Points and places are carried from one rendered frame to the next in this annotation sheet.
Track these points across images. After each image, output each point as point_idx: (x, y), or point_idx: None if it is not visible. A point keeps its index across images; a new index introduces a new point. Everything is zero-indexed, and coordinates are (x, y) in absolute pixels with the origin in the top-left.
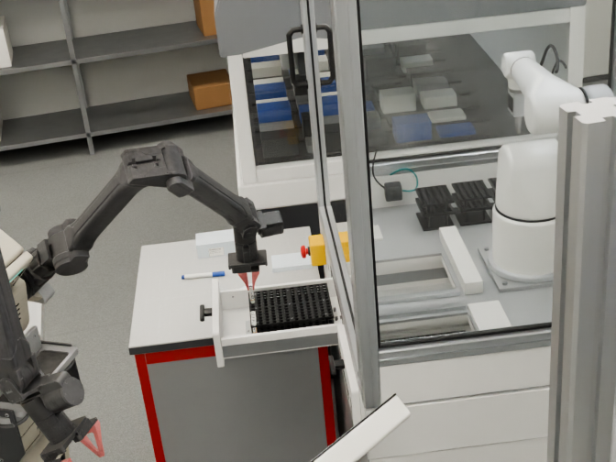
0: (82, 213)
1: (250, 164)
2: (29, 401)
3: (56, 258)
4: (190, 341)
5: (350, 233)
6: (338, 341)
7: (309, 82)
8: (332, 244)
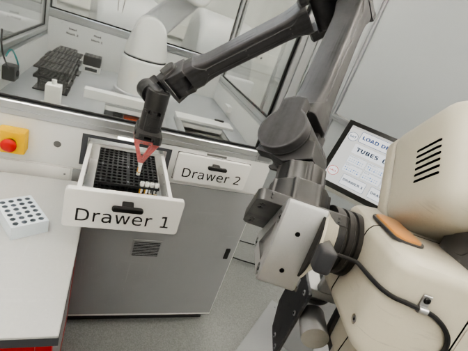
0: (332, 74)
1: None
2: None
3: (324, 157)
4: (72, 270)
5: (313, 55)
6: (180, 164)
7: None
8: (86, 114)
